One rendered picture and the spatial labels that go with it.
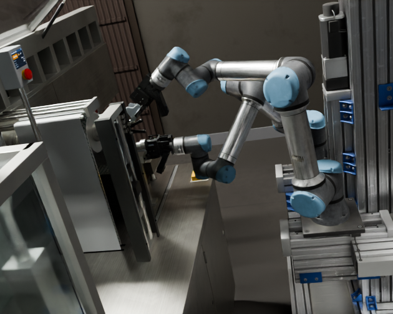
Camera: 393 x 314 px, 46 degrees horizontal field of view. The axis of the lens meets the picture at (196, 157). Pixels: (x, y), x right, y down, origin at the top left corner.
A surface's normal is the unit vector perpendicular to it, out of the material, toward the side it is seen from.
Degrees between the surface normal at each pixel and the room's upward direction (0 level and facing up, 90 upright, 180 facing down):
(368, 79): 90
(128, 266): 0
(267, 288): 0
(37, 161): 90
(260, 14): 90
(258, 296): 0
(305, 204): 97
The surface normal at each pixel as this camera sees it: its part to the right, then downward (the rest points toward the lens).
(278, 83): -0.60, 0.32
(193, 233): -0.18, -0.89
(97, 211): -0.14, 0.45
